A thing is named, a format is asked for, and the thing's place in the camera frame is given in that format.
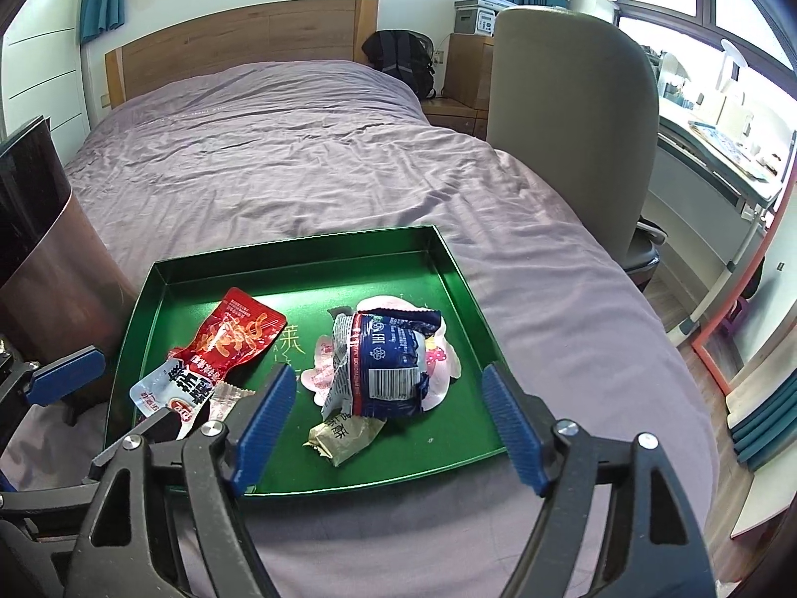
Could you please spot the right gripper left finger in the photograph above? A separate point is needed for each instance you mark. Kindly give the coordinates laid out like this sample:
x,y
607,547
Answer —
x,y
215,466

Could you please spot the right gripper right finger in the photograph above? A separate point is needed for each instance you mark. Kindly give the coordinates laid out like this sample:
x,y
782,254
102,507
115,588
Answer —
x,y
652,544

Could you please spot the red white spicy snack pouch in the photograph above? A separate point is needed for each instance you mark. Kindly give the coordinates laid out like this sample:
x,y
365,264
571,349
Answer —
x,y
238,330

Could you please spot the beige sesame candy packet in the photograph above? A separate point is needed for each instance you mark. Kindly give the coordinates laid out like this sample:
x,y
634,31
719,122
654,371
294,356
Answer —
x,y
341,437

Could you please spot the blue silver snack bag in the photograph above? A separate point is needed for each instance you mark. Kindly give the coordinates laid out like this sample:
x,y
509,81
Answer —
x,y
380,368

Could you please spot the red rectangular snack packet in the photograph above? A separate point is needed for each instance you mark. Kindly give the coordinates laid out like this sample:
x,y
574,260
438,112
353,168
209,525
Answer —
x,y
173,421

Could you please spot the pink striped snack packet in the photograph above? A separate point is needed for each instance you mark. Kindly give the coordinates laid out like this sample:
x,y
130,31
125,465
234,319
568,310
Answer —
x,y
223,399

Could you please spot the green metal tray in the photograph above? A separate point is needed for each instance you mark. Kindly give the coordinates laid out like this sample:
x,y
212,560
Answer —
x,y
304,279

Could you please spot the purple bed sheet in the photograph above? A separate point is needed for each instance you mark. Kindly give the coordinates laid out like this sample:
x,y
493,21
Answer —
x,y
283,150

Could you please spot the white desk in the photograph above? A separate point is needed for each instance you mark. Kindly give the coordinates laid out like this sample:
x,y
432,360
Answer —
x,y
711,212

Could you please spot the wooden headboard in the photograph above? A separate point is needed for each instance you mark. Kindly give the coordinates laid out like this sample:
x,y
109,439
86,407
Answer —
x,y
290,30

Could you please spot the beige office chair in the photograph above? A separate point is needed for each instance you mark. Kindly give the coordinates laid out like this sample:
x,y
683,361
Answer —
x,y
574,98

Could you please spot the wooden nightstand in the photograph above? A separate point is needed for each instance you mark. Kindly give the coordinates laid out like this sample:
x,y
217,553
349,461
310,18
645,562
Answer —
x,y
464,103

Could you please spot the black backpack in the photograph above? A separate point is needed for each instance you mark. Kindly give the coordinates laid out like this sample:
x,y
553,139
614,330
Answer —
x,y
406,55

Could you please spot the grey printer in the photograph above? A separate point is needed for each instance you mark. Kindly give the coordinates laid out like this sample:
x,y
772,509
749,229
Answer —
x,y
478,17

